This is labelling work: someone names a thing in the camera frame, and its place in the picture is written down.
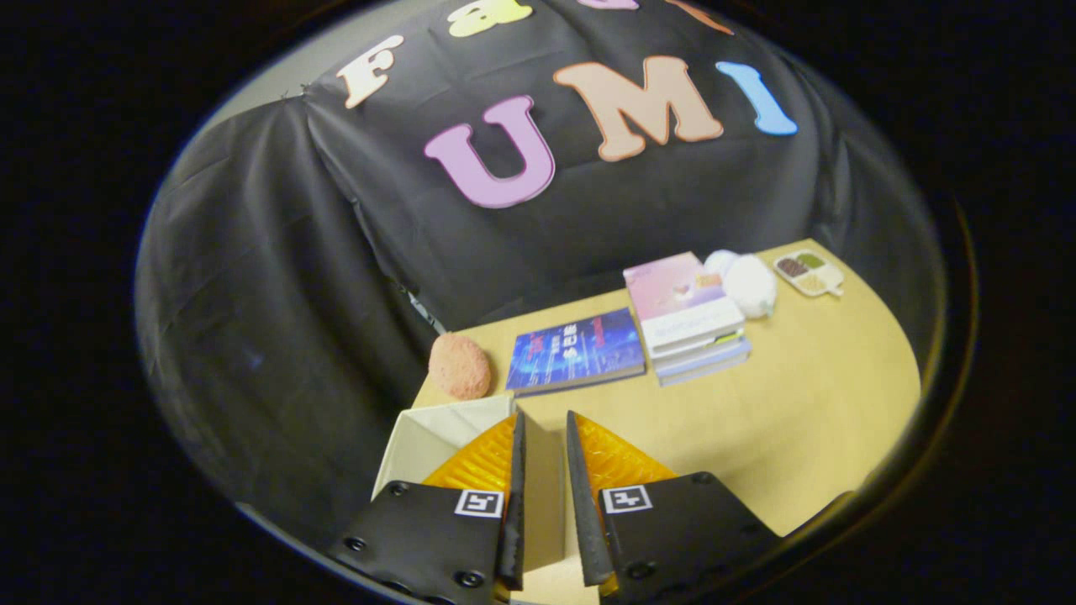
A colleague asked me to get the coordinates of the thin book with yellow edge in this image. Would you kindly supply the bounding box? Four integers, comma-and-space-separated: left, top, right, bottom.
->
651, 330, 749, 365

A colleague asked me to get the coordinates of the small white snack tray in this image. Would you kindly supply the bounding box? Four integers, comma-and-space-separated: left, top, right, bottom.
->
773, 250, 845, 298

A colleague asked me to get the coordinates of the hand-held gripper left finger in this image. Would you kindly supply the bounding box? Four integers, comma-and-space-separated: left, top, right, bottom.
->
326, 409, 528, 605

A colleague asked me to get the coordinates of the blue book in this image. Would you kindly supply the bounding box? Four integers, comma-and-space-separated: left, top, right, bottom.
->
505, 307, 647, 397

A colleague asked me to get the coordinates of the pink book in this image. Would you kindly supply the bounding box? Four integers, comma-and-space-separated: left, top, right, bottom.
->
623, 251, 746, 358

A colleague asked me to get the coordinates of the pink sponge ball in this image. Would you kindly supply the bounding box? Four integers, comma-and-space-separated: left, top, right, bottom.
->
428, 333, 493, 401

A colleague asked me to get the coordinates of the brown cardboard storage box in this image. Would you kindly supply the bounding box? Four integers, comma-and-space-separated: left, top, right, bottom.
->
372, 393, 581, 591

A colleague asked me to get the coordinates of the black backdrop cloth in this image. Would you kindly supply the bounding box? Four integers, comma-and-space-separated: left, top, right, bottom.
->
134, 0, 936, 539

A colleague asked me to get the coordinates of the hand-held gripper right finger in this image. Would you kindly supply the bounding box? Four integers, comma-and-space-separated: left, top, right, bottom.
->
565, 410, 781, 604

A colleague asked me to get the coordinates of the white plush toy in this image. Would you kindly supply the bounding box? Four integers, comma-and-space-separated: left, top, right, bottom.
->
704, 249, 778, 320

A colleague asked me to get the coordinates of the lavender book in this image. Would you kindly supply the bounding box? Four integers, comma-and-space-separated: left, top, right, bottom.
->
654, 338, 753, 388

